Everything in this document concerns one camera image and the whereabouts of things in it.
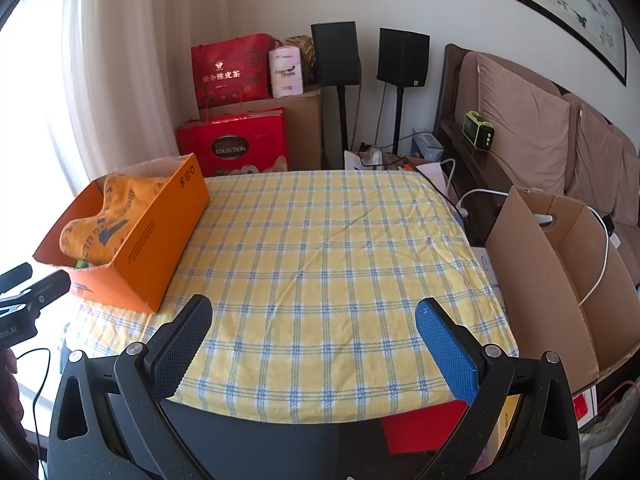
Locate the orange cardboard box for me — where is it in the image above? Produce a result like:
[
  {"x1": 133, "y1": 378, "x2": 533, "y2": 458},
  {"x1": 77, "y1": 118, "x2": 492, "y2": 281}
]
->
[{"x1": 32, "y1": 154, "x2": 211, "y2": 315}]

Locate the yellow checked tablecloth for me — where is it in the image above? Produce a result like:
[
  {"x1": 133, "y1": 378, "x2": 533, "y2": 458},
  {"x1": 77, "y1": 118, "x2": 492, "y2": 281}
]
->
[{"x1": 65, "y1": 169, "x2": 518, "y2": 423}]

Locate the brown sofa cushion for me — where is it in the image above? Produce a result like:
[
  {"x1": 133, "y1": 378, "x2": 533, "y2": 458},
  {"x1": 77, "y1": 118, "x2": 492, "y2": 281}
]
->
[
  {"x1": 475, "y1": 54, "x2": 571, "y2": 191},
  {"x1": 565, "y1": 92, "x2": 626, "y2": 216},
  {"x1": 615, "y1": 130, "x2": 640, "y2": 231}
]

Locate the white envelope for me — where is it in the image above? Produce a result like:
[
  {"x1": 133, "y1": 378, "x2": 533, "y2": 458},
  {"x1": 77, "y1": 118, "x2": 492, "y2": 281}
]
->
[{"x1": 415, "y1": 159, "x2": 451, "y2": 188}]

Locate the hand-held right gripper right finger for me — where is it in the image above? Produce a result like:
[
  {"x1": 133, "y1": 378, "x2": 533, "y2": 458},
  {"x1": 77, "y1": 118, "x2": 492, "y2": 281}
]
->
[{"x1": 415, "y1": 297, "x2": 582, "y2": 480}]

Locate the gold foil wrapped gift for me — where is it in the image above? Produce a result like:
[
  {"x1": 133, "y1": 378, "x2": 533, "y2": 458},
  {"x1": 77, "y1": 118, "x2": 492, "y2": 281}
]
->
[{"x1": 285, "y1": 35, "x2": 317, "y2": 86}]

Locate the clear plastic container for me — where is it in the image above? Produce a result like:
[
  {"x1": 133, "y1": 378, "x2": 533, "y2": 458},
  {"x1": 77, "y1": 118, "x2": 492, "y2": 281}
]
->
[{"x1": 357, "y1": 145, "x2": 401, "y2": 168}]

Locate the red flat box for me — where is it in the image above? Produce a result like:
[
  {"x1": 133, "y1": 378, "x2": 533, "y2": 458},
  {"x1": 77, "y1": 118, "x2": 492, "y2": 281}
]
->
[{"x1": 382, "y1": 400, "x2": 468, "y2": 453}]

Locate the person's left hand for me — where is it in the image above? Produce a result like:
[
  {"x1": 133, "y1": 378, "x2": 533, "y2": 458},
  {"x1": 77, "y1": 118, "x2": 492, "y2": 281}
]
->
[{"x1": 0, "y1": 349, "x2": 23, "y2": 441}]

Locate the green black device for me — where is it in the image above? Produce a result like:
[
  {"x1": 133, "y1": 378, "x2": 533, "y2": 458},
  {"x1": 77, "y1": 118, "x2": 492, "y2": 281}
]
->
[{"x1": 461, "y1": 111, "x2": 496, "y2": 151}]

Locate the red gift bag oval label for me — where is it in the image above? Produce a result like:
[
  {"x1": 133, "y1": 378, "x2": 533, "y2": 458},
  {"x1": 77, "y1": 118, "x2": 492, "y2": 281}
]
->
[{"x1": 175, "y1": 107, "x2": 290, "y2": 178}]

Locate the open brown cardboard box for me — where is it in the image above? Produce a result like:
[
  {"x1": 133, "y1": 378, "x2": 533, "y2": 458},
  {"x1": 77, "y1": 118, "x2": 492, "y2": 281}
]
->
[{"x1": 485, "y1": 186, "x2": 640, "y2": 391}]

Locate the pink white tissue pack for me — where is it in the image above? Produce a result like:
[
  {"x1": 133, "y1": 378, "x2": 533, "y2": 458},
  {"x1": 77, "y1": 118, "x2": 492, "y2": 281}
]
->
[{"x1": 268, "y1": 46, "x2": 304, "y2": 98}]

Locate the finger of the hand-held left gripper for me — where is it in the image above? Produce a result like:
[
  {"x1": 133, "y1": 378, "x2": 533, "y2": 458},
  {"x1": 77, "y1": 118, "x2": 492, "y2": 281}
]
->
[
  {"x1": 0, "y1": 271, "x2": 70, "y2": 311},
  {"x1": 0, "y1": 263, "x2": 33, "y2": 293}
]

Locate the black speaker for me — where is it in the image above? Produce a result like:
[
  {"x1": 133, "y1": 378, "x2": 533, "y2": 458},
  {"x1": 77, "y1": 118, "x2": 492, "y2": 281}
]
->
[
  {"x1": 376, "y1": 28, "x2": 431, "y2": 88},
  {"x1": 311, "y1": 22, "x2": 362, "y2": 87}
]

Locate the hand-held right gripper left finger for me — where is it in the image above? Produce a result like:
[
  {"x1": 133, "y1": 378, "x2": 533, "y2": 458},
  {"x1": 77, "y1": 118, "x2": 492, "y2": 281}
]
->
[{"x1": 46, "y1": 294, "x2": 215, "y2": 480}]

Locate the white blue small carton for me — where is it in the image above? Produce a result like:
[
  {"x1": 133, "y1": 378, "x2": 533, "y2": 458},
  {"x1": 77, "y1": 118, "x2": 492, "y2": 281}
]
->
[{"x1": 412, "y1": 132, "x2": 445, "y2": 161}]

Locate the white printed paper bag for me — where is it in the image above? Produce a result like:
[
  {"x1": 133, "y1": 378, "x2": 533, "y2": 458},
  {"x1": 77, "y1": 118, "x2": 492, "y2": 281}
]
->
[{"x1": 344, "y1": 150, "x2": 381, "y2": 171}]

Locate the white curtain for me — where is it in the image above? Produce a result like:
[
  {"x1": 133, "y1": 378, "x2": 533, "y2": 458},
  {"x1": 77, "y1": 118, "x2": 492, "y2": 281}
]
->
[{"x1": 45, "y1": 0, "x2": 236, "y2": 196}]

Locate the framed ink painting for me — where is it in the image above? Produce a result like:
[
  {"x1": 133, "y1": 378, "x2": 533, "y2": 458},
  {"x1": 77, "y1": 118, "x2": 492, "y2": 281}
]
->
[{"x1": 436, "y1": 0, "x2": 628, "y2": 86}]

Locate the black speaker stand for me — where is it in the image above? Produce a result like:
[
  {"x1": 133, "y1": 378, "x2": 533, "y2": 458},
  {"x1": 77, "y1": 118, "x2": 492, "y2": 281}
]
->
[
  {"x1": 392, "y1": 82, "x2": 406, "y2": 156},
  {"x1": 337, "y1": 85, "x2": 351, "y2": 153}
]

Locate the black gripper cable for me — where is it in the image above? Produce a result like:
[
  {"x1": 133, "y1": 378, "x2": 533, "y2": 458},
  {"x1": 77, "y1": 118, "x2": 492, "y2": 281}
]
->
[{"x1": 15, "y1": 347, "x2": 51, "y2": 461}]

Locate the white cable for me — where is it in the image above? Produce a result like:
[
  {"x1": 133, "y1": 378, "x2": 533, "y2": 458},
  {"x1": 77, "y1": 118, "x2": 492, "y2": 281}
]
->
[
  {"x1": 441, "y1": 159, "x2": 458, "y2": 196},
  {"x1": 459, "y1": 189, "x2": 513, "y2": 211},
  {"x1": 577, "y1": 205, "x2": 612, "y2": 307}
]

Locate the orange patterned towel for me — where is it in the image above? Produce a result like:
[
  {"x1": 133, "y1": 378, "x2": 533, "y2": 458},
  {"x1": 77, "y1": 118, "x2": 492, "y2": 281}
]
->
[{"x1": 59, "y1": 172, "x2": 168, "y2": 267}]

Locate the large brown cardboard carton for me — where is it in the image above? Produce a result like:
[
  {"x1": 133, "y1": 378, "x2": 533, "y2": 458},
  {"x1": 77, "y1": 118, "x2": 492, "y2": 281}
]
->
[{"x1": 199, "y1": 87, "x2": 323, "y2": 172}]

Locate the red gift bag gold print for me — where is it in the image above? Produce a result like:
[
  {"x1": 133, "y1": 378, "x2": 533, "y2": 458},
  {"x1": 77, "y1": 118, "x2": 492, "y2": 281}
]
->
[{"x1": 191, "y1": 33, "x2": 283, "y2": 111}]

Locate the white printed carton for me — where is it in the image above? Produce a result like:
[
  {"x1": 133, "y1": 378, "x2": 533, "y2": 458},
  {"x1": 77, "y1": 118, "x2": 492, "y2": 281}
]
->
[{"x1": 472, "y1": 246, "x2": 516, "y2": 341}]

